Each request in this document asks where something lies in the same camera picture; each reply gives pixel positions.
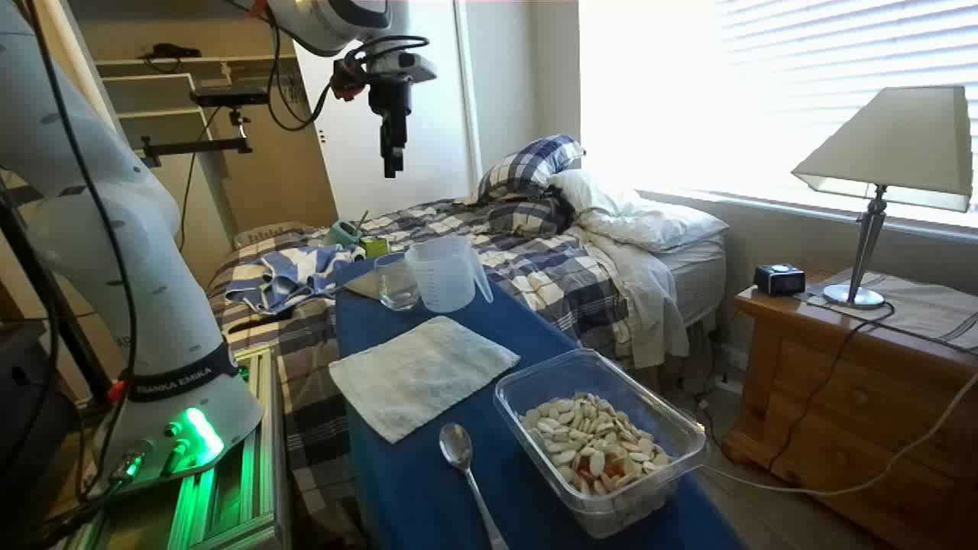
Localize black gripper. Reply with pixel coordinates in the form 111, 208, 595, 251
367, 79, 415, 179

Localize pale pumpkin seeds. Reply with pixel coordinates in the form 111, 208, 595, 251
517, 390, 678, 502

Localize aluminium robot base stand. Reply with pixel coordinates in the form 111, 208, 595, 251
60, 339, 295, 550

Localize silver metal spoon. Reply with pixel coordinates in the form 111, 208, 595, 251
437, 420, 514, 550

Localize clear plastic lunchbox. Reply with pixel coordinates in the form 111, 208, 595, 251
494, 346, 712, 541

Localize small green object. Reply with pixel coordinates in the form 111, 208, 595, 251
330, 216, 393, 260

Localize clear plastic measuring jug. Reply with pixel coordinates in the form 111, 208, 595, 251
404, 233, 499, 315

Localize grey quilted pot holder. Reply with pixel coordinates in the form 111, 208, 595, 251
340, 256, 386, 302

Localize clear drinking glass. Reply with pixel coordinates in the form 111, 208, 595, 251
376, 251, 424, 315

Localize blue plaid pillow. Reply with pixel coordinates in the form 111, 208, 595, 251
471, 132, 587, 208

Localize blue white crumpled cloth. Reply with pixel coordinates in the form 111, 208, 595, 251
224, 241, 361, 317

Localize bed with plaid blanket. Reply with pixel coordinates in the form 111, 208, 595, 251
208, 192, 730, 524

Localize white folded towel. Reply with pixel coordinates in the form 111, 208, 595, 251
326, 313, 522, 447

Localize white bed sheet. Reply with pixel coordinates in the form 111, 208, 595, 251
568, 227, 696, 373

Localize small black alarm clock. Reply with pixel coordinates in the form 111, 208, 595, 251
752, 264, 808, 300

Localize white window blinds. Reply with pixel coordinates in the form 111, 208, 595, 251
578, 0, 978, 233

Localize table lamp beige shade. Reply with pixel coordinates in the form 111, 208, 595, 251
788, 84, 974, 313

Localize wooden nightstand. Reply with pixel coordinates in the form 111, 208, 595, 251
724, 268, 978, 550

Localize grey cloth on nightstand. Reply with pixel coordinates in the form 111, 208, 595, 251
803, 268, 978, 354

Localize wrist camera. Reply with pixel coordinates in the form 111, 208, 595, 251
364, 50, 440, 88

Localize black stereo camera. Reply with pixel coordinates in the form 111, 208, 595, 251
148, 39, 204, 61

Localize black lamp cord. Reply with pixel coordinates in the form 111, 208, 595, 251
761, 302, 899, 483

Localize white power cable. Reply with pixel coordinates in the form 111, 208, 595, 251
701, 371, 978, 502

